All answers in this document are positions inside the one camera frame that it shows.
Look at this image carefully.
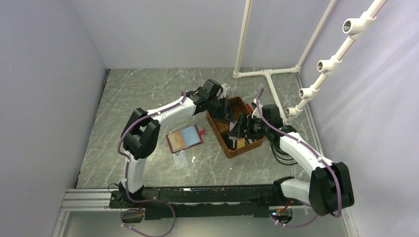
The brown woven basket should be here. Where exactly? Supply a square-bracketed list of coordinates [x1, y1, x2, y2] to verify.
[206, 97, 264, 158]

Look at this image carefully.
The red leather card holder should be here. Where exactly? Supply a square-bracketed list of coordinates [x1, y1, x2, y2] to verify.
[166, 125, 204, 154]

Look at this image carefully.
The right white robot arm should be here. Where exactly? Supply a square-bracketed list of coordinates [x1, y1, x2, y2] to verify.
[229, 105, 355, 216]

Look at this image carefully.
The black cable bundle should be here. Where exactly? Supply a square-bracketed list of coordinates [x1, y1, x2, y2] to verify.
[270, 140, 298, 166]

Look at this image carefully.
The white pvc pipe frame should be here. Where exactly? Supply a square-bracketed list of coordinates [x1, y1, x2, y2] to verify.
[232, 0, 388, 127]

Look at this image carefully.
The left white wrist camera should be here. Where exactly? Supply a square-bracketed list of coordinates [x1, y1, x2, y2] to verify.
[218, 83, 231, 99]

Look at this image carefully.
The white card stack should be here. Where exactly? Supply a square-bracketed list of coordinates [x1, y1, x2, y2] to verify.
[231, 138, 256, 150]

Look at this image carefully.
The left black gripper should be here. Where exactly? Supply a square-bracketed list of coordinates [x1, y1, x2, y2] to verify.
[207, 96, 235, 124]

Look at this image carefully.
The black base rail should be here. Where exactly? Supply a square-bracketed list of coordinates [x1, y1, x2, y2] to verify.
[109, 184, 301, 220]

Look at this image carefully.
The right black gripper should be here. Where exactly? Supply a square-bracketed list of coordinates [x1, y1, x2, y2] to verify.
[228, 113, 270, 140]

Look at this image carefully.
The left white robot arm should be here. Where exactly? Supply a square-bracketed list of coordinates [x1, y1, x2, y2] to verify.
[117, 79, 229, 207]

